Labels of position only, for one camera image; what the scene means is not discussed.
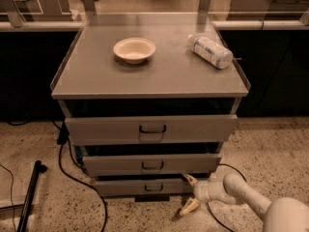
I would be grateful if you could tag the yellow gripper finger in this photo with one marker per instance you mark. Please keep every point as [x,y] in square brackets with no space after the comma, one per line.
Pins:
[190,205]
[190,179]

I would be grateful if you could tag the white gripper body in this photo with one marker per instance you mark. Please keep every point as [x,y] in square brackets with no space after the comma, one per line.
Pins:
[202,190]

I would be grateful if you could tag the grey bottom drawer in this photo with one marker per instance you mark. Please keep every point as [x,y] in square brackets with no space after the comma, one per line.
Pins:
[143,187]

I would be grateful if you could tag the grey drawer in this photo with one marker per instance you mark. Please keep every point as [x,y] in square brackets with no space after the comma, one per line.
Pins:
[150,129]
[143,187]
[151,164]

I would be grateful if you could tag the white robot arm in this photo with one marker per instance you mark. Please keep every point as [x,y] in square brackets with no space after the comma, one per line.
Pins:
[284,214]

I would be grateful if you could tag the grey middle drawer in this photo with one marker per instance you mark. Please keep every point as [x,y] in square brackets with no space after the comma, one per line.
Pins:
[151,164]

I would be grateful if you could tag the grey top drawer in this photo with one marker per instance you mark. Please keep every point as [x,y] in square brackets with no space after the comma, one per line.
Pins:
[150,129]

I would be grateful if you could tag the grey drawer cabinet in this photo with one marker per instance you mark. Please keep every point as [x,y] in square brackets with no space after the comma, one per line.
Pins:
[94,82]

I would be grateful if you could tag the clear plastic water bottle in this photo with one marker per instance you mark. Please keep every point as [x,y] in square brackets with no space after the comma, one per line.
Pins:
[211,51]

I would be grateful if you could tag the white paper bowl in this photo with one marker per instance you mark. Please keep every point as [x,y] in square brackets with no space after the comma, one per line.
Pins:
[134,50]

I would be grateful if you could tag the black metal stand leg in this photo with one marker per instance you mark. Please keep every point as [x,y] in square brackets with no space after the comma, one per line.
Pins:
[37,170]

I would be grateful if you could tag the white horizontal rail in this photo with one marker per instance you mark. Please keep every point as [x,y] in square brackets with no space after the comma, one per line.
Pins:
[259,25]

